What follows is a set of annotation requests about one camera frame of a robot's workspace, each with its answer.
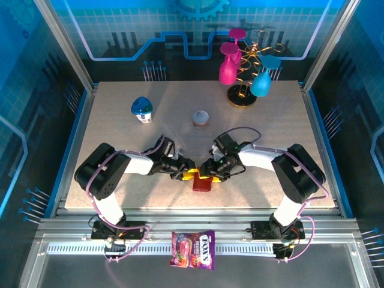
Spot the red leather card holder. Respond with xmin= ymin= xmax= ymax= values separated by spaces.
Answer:
xmin=193 ymin=175 xmax=214 ymax=193

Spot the small pull-tab tin can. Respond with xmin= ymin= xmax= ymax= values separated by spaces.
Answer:
xmin=193 ymin=110 xmax=210 ymax=128

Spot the white bottle with blue cap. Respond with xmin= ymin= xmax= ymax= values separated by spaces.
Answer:
xmin=130 ymin=96 xmax=154 ymax=124

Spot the purple Fox's candy bag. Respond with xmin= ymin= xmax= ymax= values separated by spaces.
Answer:
xmin=169 ymin=229 xmax=216 ymax=271

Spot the teal stemmed glass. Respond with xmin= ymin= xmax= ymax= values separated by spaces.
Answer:
xmin=249 ymin=55 xmax=282 ymax=98

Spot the pink stemmed glass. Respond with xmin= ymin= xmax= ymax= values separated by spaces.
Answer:
xmin=229 ymin=27 xmax=248 ymax=65
xmin=218 ymin=41 xmax=242 ymax=86

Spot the small black connector box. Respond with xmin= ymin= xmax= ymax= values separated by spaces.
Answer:
xmin=103 ymin=242 xmax=127 ymax=256
xmin=274 ymin=243 xmax=293 ymax=259

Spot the aluminium front frame rail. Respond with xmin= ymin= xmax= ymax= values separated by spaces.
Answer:
xmin=37 ymin=208 xmax=359 ymax=241

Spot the gold wire glass rack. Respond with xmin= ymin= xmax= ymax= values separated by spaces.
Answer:
xmin=226 ymin=28 xmax=286 ymax=109

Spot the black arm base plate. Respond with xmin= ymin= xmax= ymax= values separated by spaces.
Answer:
xmin=91 ymin=220 xmax=151 ymax=241
xmin=250 ymin=220 xmax=306 ymax=241

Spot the aluminium table side rail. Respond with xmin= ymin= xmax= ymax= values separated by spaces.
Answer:
xmin=49 ymin=83 xmax=100 ymax=218
xmin=299 ymin=82 xmax=346 ymax=218

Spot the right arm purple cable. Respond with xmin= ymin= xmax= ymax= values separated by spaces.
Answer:
xmin=226 ymin=125 xmax=331 ymax=264

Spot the white slotted cable duct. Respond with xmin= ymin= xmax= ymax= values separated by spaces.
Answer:
xmin=47 ymin=243 xmax=275 ymax=256

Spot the aluminium frame post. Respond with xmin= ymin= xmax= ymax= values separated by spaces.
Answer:
xmin=301 ymin=0 xmax=362 ymax=92
xmin=33 ymin=0 xmax=98 ymax=92

